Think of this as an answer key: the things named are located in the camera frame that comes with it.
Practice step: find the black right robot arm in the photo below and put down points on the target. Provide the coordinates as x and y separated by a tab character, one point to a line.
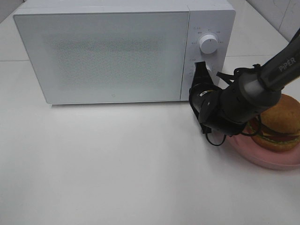
250	91

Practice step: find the pink round plate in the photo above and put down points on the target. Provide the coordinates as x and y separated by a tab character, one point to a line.
273	152

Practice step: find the upper white microwave knob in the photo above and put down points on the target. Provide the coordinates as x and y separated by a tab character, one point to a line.
208	43

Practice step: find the burger with lettuce and cheese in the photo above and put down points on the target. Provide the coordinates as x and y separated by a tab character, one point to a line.
278	128

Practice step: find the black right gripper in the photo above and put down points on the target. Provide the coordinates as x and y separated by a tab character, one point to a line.
204	99

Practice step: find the lower white microwave knob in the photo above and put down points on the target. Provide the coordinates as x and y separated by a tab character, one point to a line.
209	70

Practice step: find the white microwave oven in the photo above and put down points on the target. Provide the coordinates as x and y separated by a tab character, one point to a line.
204	16

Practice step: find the white microwave door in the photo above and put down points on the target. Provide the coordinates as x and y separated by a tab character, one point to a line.
106	58

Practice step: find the white microwave knob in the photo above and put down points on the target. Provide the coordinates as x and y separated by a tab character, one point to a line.
209	70
208	43

